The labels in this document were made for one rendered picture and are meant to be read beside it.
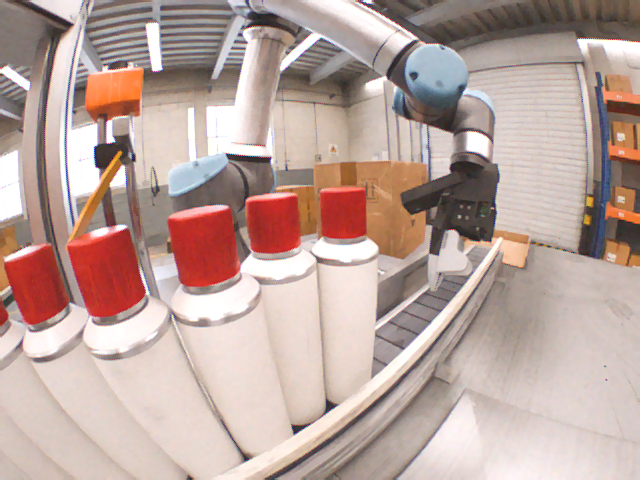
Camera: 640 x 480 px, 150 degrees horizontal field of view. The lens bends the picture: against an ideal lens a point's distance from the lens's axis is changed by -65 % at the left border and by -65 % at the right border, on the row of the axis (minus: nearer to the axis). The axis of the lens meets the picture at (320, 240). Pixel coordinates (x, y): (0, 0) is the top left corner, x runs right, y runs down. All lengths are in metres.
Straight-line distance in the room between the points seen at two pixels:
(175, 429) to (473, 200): 0.39
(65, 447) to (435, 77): 0.44
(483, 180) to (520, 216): 3.96
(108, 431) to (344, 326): 0.18
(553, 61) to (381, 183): 4.14
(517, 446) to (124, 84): 0.43
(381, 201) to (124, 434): 0.59
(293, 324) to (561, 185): 4.17
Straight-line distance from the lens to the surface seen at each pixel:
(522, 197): 4.31
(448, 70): 0.31
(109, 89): 0.21
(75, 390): 0.16
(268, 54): 0.55
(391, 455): 0.29
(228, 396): 0.15
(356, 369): 0.22
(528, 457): 0.28
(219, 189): 0.42
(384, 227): 0.60
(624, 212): 3.59
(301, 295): 0.15
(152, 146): 5.58
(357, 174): 0.62
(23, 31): 0.33
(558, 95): 4.41
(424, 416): 0.33
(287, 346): 0.17
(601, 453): 0.33
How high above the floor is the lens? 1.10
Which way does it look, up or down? 16 degrees down
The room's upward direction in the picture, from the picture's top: 3 degrees counter-clockwise
